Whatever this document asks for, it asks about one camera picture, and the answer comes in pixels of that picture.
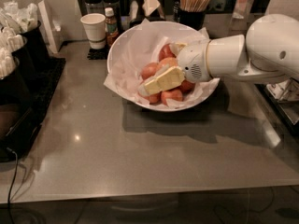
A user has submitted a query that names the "yellow-padded gripper finger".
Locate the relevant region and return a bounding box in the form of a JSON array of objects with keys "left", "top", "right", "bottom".
[
  {"left": 169, "top": 43, "right": 187, "bottom": 56},
  {"left": 137, "top": 65, "right": 185, "bottom": 96}
]

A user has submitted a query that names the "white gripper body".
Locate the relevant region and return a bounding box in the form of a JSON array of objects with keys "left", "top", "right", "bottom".
[{"left": 177, "top": 42, "right": 212, "bottom": 83}]

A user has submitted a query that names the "yellow-red top apple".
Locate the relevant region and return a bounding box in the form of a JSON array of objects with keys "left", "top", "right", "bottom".
[{"left": 157, "top": 57, "right": 178, "bottom": 70}]

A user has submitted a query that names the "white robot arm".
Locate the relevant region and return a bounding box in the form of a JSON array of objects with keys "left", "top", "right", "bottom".
[{"left": 138, "top": 14, "right": 299, "bottom": 96}]

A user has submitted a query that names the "red back apple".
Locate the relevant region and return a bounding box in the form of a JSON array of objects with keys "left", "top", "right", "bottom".
[{"left": 158, "top": 44, "right": 175, "bottom": 61}]

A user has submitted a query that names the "red right apple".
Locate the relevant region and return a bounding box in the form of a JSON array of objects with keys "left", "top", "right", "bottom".
[{"left": 179, "top": 80, "right": 195, "bottom": 93}]

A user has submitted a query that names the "red front-centre apple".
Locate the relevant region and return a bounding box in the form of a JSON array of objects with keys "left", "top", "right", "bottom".
[{"left": 161, "top": 89, "right": 183, "bottom": 105}]

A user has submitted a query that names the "red left apple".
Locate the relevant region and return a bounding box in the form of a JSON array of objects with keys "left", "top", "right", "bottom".
[{"left": 140, "top": 63, "right": 158, "bottom": 80}]

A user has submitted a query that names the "red front-left apple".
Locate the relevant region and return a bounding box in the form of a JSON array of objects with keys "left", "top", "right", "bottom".
[{"left": 139, "top": 93, "right": 161, "bottom": 104}]

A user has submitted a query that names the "white bowl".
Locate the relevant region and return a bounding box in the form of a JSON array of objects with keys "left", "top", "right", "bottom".
[{"left": 106, "top": 21, "right": 221, "bottom": 113}]

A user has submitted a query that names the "white paper liner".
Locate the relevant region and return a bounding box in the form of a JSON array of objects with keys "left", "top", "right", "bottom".
[{"left": 103, "top": 18, "right": 221, "bottom": 108}]

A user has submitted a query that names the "black cup of stir sticks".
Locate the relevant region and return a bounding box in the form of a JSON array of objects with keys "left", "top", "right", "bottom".
[{"left": 178, "top": 0, "right": 210, "bottom": 30}]

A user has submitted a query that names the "black napkin holder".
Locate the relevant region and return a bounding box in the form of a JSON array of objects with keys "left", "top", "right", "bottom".
[{"left": 129, "top": 0, "right": 165, "bottom": 27}]

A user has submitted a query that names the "small sauce bottle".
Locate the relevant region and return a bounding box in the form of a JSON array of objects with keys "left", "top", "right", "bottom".
[{"left": 105, "top": 7, "right": 119, "bottom": 47}]

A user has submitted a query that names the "black coaster mat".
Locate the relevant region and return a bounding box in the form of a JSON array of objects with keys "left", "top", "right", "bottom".
[{"left": 87, "top": 48, "right": 108, "bottom": 60}]

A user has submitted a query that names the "white paper cup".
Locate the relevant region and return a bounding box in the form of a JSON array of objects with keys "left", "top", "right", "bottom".
[{"left": 80, "top": 13, "right": 106, "bottom": 49}]

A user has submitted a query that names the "black tea bag rack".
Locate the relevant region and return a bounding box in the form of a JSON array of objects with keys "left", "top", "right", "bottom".
[{"left": 255, "top": 84, "right": 299, "bottom": 136}]

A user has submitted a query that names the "black tray left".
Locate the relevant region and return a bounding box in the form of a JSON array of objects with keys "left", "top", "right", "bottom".
[{"left": 0, "top": 58, "right": 66, "bottom": 162}]

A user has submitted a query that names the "white card stand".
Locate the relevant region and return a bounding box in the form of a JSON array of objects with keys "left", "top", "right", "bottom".
[{"left": 38, "top": 0, "right": 63, "bottom": 54}]

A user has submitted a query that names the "black container front left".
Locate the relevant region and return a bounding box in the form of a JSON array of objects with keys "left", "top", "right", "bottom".
[{"left": 0, "top": 49, "right": 32, "bottom": 142}]

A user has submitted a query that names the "black container with packets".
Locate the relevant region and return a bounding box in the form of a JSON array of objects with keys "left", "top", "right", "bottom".
[{"left": 0, "top": 0, "right": 50, "bottom": 71}]

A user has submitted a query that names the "black container with white cutlery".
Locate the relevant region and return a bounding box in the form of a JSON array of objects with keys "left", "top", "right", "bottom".
[{"left": 0, "top": 27, "right": 37, "bottom": 87}]

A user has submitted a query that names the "black cable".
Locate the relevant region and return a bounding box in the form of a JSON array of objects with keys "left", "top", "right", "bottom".
[{"left": 6, "top": 147, "right": 20, "bottom": 224}]

